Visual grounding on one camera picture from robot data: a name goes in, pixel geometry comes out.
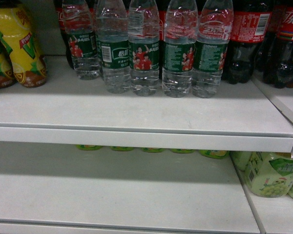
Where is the green grape drink bottle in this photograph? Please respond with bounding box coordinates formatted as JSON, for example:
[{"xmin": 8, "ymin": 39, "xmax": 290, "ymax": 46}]
[{"xmin": 244, "ymin": 152, "xmax": 293, "ymax": 198}]

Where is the white metal shelf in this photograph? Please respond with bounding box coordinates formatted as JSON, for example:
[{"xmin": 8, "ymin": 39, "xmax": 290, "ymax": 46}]
[
  {"xmin": 0, "ymin": 145, "xmax": 259, "ymax": 234},
  {"xmin": 0, "ymin": 56, "xmax": 293, "ymax": 152}
]

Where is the water bottle far left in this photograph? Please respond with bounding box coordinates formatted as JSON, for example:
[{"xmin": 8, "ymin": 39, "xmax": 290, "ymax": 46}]
[{"xmin": 62, "ymin": 0, "xmax": 99, "ymax": 80}]

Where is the cola bottle far right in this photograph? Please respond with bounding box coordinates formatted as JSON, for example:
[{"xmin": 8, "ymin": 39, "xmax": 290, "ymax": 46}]
[{"xmin": 255, "ymin": 0, "xmax": 293, "ymax": 88}]

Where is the cola bottle red label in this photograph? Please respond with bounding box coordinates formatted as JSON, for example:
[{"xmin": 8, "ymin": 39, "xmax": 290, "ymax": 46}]
[{"xmin": 221, "ymin": 0, "xmax": 273, "ymax": 84}]

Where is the water bottle red players label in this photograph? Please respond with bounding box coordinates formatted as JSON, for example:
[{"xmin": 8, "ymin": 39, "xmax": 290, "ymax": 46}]
[{"xmin": 128, "ymin": 0, "xmax": 160, "ymax": 97}]

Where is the green drink bottle behind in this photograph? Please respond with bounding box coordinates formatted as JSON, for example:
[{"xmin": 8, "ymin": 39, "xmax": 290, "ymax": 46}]
[{"xmin": 230, "ymin": 151, "xmax": 252, "ymax": 171}]

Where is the water bottle behind front one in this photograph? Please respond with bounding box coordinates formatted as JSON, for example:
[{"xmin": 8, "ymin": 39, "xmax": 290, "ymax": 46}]
[{"xmin": 162, "ymin": 0, "xmax": 199, "ymax": 98}]

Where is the white upper metal shelf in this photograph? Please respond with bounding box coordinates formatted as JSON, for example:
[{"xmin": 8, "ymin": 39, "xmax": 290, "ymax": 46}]
[{"xmin": 0, "ymin": 56, "xmax": 293, "ymax": 152}]

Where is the white right neighbouring shelf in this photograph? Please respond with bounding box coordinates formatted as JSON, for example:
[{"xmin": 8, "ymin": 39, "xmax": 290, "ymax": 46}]
[{"xmin": 252, "ymin": 76, "xmax": 293, "ymax": 123}]

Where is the water bottle with barcode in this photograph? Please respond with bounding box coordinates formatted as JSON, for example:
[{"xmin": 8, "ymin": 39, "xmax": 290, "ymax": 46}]
[{"xmin": 96, "ymin": 0, "xmax": 130, "ymax": 94}]

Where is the cola bottle behind left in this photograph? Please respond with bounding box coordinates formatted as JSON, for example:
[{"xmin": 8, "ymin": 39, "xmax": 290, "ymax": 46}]
[{"xmin": 53, "ymin": 0, "xmax": 74, "ymax": 69}]

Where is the white lower metal shelf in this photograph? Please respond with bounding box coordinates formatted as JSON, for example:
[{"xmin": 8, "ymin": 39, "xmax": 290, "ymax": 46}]
[{"xmin": 0, "ymin": 145, "xmax": 259, "ymax": 234}]

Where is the yellow lemon tea bottle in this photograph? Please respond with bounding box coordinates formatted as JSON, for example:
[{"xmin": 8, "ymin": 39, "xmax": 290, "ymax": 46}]
[{"xmin": 0, "ymin": 0, "xmax": 46, "ymax": 88}]

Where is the water bottle far right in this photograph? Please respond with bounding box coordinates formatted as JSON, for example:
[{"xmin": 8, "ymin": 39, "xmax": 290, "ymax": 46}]
[{"xmin": 192, "ymin": 0, "xmax": 234, "ymax": 98}]

